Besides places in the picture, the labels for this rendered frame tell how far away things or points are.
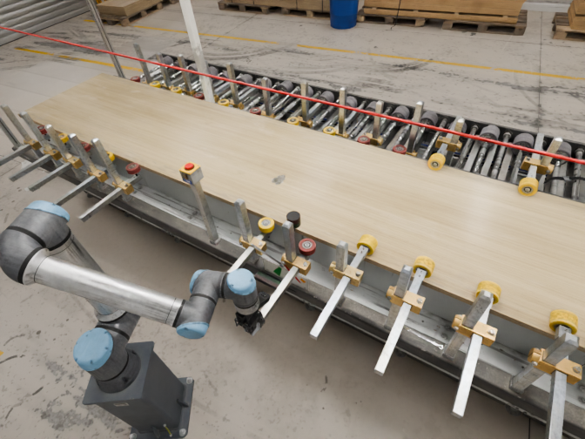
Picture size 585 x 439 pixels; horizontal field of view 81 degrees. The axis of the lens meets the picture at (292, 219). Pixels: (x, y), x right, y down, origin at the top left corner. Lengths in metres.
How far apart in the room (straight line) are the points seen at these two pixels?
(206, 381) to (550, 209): 2.09
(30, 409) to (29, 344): 0.46
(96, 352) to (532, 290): 1.74
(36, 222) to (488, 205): 1.87
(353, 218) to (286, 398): 1.13
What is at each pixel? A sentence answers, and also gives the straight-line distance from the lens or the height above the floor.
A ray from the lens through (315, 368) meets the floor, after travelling 2.29.
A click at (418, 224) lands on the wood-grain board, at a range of 1.75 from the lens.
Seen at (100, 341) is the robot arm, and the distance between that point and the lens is 1.65.
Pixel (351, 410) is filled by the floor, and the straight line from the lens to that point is 2.23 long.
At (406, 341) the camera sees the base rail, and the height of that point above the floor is 0.70.
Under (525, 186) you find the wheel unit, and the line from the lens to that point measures 2.06.
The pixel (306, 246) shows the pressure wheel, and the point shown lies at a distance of 1.60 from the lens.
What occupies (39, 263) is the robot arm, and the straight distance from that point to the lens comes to 1.24.
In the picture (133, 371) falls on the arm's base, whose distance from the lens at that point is 1.80.
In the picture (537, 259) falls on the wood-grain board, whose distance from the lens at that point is 1.81.
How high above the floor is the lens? 2.15
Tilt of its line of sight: 47 degrees down
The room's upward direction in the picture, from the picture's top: 5 degrees counter-clockwise
